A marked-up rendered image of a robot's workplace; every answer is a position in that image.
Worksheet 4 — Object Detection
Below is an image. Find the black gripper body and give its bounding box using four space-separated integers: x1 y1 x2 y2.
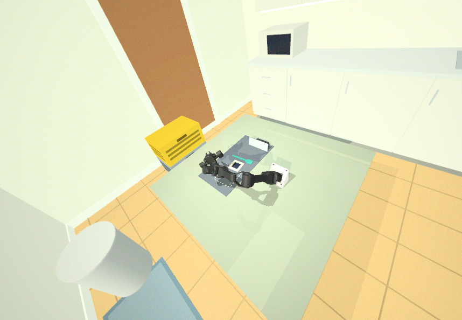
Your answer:
199 150 223 168

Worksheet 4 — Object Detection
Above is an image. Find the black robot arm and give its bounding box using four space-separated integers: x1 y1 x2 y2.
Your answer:
202 154 283 189

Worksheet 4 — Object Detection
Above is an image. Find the cream tile with dark square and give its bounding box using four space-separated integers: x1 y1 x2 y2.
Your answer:
228 160 244 172

